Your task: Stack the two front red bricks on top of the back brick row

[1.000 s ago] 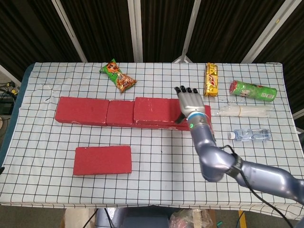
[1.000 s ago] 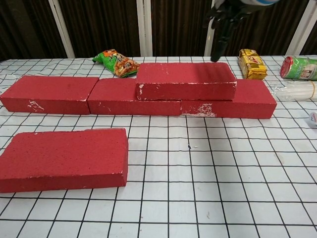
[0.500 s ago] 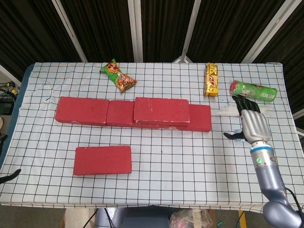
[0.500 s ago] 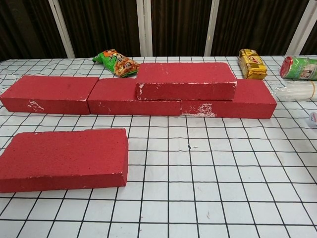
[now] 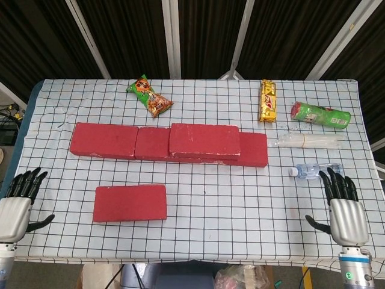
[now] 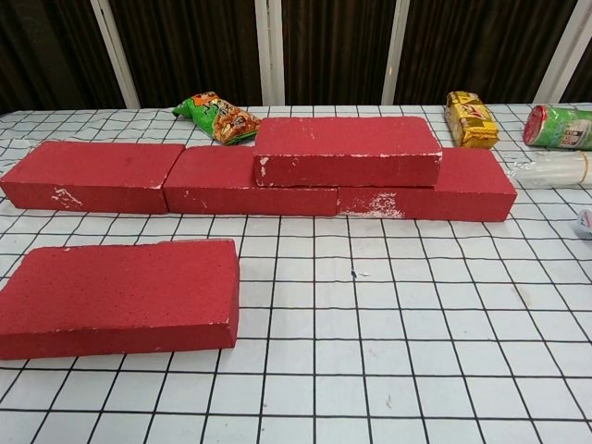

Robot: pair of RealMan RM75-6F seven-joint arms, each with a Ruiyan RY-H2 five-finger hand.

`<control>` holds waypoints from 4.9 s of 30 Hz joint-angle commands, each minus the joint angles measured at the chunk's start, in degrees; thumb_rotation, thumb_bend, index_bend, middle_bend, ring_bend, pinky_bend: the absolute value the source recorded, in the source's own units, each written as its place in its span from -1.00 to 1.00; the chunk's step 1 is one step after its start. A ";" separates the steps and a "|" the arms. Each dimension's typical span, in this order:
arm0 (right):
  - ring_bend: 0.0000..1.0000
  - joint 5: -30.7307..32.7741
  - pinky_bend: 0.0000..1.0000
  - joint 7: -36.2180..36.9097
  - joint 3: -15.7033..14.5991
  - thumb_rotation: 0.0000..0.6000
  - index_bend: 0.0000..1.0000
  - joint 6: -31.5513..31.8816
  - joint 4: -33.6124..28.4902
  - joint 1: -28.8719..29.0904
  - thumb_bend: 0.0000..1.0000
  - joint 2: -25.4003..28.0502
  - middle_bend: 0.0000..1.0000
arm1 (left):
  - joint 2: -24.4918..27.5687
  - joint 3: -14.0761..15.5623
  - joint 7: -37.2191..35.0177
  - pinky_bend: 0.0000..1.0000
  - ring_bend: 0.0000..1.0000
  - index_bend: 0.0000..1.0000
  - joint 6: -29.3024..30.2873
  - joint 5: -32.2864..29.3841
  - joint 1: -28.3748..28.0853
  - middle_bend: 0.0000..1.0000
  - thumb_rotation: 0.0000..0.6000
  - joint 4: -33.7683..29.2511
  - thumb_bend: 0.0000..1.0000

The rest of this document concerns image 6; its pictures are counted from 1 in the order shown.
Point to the red brick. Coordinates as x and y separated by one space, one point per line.
120 291
208 185
472 185
92 166
347 139

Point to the green snack bag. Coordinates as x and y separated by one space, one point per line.
217 118

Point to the white checkered tablecloth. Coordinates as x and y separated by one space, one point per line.
370 347

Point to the yellow biscuit pack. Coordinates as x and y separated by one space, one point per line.
472 120

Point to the clear plastic straw bundle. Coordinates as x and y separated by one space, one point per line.
555 171

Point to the green chip can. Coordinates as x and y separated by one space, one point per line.
559 127

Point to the clear plastic water bottle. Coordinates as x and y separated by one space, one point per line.
585 224

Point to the white metal frame post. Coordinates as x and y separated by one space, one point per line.
557 51
113 51
269 51
397 51

